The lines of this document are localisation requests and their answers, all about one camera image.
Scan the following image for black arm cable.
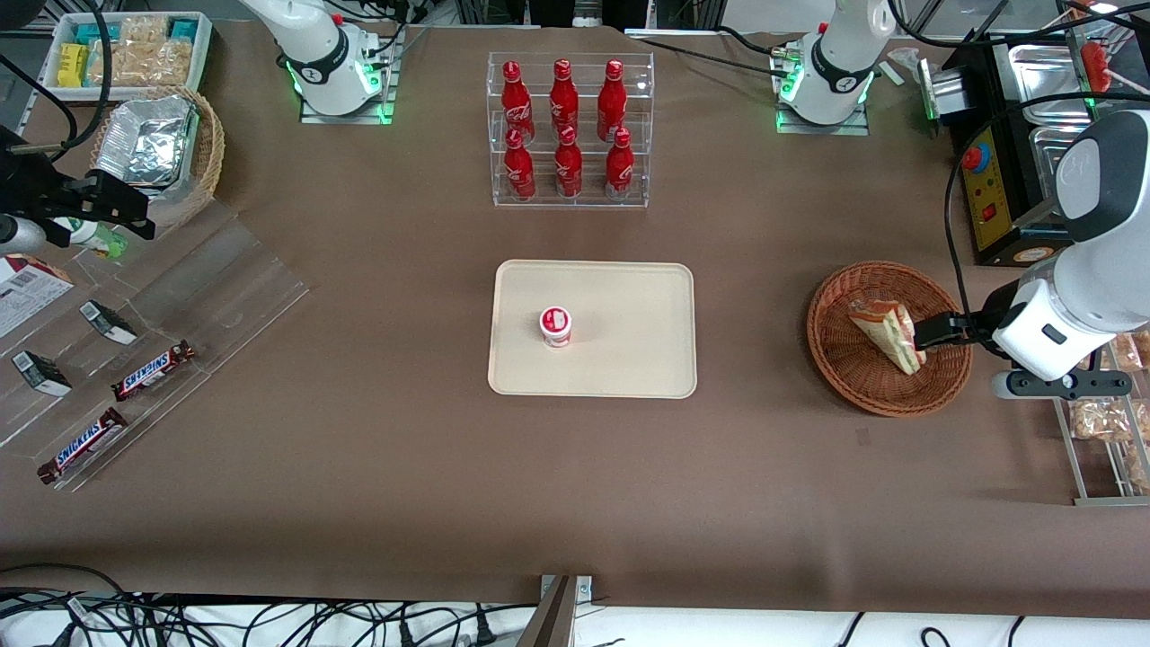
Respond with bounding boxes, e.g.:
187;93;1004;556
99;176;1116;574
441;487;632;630
0;0;114;164
942;90;1150;317

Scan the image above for grey metal wire rack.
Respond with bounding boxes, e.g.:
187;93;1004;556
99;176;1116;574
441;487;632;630
1051;346;1150;507

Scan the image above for green white small bottle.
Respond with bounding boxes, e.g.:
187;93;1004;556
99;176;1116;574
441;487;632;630
52;217;129;261

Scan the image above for clear acrylic bottle rack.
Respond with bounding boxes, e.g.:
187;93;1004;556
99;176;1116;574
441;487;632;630
487;50;656;210

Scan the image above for cream plastic tray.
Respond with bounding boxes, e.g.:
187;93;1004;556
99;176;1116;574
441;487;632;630
487;259;699;400

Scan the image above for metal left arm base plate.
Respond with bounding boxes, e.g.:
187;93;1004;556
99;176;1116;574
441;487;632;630
774;36;871;137

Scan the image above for grey metal table bracket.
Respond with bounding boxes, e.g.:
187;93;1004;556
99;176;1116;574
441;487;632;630
517;575;594;647

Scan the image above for yellow snack packet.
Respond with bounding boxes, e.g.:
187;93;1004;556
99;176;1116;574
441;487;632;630
57;43;90;89

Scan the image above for triangle sandwich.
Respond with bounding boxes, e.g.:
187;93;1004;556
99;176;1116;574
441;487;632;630
847;298;928;377

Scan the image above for white red printed carton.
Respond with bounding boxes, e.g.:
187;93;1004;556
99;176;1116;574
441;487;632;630
0;253;75;339

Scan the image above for small black white box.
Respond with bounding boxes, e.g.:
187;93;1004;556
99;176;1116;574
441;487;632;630
11;350;74;398
79;299;139;347

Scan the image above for clear acrylic stepped display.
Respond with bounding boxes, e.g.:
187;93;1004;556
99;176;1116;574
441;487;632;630
0;196;312;493

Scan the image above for shallow brown wicker basket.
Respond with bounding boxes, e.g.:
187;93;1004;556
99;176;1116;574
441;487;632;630
806;260;975;418

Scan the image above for red sausage on skewer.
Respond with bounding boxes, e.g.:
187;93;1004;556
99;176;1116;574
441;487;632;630
1081;40;1150;95

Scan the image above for red cola bottle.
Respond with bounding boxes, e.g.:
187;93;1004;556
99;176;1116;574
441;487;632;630
500;60;536;145
554;125;583;199
550;58;579;136
606;127;635;201
597;59;627;143
503;128;537;201

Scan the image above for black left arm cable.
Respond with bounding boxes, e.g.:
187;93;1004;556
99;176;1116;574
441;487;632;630
942;90;1150;317

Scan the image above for silver foil container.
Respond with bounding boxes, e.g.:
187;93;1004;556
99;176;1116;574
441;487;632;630
94;94;200;190

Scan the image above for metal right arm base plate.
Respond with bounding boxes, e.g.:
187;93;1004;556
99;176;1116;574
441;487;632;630
299;27;397;127

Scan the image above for deep tan wicker basket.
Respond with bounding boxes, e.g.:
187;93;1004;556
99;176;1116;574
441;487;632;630
90;85;226;230

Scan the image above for clear beige snack bag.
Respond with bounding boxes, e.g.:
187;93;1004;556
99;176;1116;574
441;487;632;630
90;40;194;88
121;16;172;46

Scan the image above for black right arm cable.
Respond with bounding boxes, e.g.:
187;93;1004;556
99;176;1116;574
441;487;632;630
0;0;114;164

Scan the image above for stainless steel tray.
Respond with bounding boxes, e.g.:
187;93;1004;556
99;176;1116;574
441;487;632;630
1006;43;1093;127
1029;126;1084;200

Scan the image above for black base power cable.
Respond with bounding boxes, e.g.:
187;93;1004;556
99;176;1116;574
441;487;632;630
629;25;809;75

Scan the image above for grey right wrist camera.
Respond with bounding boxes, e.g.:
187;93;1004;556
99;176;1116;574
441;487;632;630
0;214;48;254

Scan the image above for white red yogurt cup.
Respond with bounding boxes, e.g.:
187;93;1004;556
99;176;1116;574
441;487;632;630
538;306;574;350

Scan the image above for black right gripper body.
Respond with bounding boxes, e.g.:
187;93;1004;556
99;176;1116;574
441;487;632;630
0;126;71;248

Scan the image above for brown Snickers bar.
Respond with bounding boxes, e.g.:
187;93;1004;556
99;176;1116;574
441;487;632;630
37;407;129;486
111;340;197;403

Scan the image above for tangled black floor cables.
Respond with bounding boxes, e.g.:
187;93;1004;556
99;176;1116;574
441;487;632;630
0;564;540;647

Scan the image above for black roller grill machine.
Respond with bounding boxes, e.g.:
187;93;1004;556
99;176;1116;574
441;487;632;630
930;27;1150;268

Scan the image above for white plastic snack bin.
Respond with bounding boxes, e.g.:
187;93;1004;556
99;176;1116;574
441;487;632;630
40;12;214;102

